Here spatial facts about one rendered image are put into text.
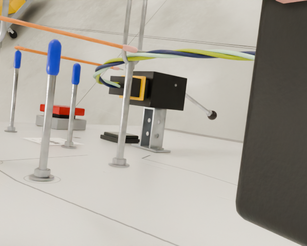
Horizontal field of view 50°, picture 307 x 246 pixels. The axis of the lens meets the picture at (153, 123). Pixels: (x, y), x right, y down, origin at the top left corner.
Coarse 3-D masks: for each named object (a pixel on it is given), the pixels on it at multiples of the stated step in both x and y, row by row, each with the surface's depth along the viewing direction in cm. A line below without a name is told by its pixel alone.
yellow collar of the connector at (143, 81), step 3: (138, 78) 36; (141, 78) 36; (144, 78) 36; (141, 81) 36; (144, 81) 36; (141, 84) 36; (144, 84) 36; (141, 87) 36; (144, 87) 36; (141, 90) 36; (141, 93) 36; (120, 96) 38; (141, 96) 36; (132, 99) 36; (135, 99) 36; (138, 99) 36; (141, 99) 36
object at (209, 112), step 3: (174, 84) 39; (186, 93) 43; (186, 96) 43; (189, 96) 43; (189, 99) 44; (192, 99) 44; (195, 102) 44; (198, 102) 45; (198, 105) 45; (201, 105) 45; (201, 108) 46; (204, 108) 46; (204, 111) 46; (207, 111) 46; (210, 111) 47; (207, 114) 47; (210, 114) 47
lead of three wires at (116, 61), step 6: (132, 54) 27; (108, 60) 28; (114, 60) 28; (120, 60) 27; (132, 60) 27; (102, 66) 29; (108, 66) 28; (96, 72) 30; (96, 78) 31; (102, 84) 34; (108, 84) 34; (114, 84) 34
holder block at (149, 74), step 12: (144, 72) 37; (156, 72) 36; (156, 84) 37; (168, 84) 38; (180, 84) 39; (156, 96) 37; (168, 96) 38; (180, 96) 39; (168, 108) 38; (180, 108) 40
